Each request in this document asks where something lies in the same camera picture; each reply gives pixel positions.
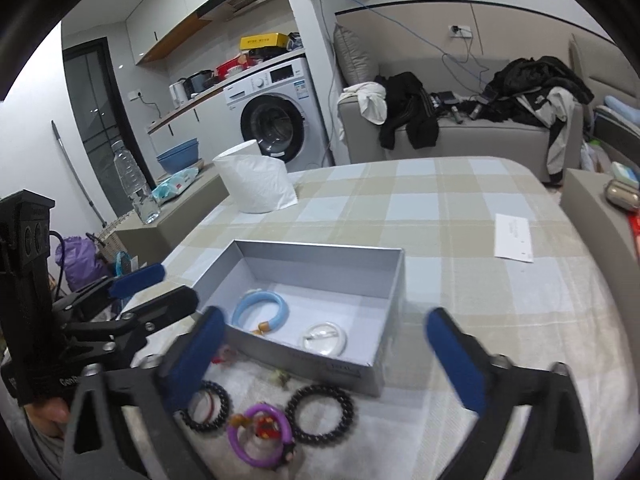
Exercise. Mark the white kettle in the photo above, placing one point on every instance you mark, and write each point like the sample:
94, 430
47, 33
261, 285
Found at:
177, 94

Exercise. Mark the dark glass door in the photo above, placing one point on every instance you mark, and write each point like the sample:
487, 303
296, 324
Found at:
95, 110

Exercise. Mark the white green box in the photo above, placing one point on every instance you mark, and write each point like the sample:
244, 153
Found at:
626, 172

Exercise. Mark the white cloth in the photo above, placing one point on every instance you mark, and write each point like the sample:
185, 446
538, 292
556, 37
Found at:
372, 102

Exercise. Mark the blue plastic basin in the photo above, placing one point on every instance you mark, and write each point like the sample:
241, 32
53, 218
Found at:
177, 157

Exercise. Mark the folded bedding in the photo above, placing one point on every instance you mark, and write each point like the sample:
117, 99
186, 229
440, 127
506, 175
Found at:
620, 120

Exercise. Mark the clear plastic water bottle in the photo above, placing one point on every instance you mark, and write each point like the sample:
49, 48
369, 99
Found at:
132, 180

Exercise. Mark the red printed packet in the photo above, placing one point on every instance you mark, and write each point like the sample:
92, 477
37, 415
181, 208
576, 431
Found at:
635, 232

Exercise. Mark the yellow box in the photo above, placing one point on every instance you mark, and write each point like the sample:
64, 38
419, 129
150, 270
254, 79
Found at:
262, 41

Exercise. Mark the wooden kitchen counter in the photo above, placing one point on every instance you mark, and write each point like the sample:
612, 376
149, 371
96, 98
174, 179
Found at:
200, 102

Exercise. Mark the grey sofa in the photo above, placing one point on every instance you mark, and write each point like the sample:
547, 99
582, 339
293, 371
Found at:
475, 145

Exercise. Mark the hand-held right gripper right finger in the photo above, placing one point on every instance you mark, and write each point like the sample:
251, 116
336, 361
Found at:
455, 360

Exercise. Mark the wet wipes pack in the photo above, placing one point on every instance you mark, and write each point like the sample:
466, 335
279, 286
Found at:
175, 185

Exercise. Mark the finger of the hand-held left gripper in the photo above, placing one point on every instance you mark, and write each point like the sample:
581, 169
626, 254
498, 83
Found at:
170, 302
137, 278

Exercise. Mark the white paper card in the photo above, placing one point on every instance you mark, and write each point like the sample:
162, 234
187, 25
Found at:
512, 237

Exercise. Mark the small red charm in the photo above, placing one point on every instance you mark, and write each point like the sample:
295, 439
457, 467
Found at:
222, 355

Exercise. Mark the white washing machine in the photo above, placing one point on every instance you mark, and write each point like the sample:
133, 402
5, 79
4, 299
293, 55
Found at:
285, 85

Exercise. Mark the blue plastic bag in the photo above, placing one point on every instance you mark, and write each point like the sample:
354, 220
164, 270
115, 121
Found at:
125, 262

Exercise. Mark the metallic case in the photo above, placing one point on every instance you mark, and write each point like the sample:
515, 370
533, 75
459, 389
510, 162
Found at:
622, 195

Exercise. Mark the grey bench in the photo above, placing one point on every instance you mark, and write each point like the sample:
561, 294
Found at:
590, 210
160, 230

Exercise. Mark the wall socket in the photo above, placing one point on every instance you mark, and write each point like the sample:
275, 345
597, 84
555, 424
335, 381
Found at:
462, 30

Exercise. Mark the white tissue roll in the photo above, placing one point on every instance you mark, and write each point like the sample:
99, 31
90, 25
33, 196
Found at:
255, 180

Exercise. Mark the purple bag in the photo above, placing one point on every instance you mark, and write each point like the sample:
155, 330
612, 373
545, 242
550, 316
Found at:
82, 265

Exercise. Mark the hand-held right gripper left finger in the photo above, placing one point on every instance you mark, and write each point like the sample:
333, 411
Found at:
195, 355

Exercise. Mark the wicker basket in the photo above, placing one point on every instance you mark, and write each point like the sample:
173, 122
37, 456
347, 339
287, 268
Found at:
107, 237

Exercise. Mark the grey cardboard box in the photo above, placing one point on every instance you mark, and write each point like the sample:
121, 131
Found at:
320, 270

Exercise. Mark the white grey jacket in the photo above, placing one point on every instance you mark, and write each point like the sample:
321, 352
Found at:
560, 120

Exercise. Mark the grey pillow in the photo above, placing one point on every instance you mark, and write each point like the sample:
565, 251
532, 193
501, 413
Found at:
352, 57

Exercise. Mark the black clothing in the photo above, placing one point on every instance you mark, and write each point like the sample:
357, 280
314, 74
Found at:
405, 100

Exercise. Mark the person's left hand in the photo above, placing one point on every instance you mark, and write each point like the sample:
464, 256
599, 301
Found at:
47, 414

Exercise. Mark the white wall cabinets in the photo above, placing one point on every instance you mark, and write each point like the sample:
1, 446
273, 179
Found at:
155, 20

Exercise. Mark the small beige bead charm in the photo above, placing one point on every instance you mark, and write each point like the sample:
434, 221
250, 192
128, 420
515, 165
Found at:
280, 376

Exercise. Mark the black device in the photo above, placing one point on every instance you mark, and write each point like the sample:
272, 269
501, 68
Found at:
443, 98

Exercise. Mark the black jacket pile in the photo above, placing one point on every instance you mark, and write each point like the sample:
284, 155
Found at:
535, 80

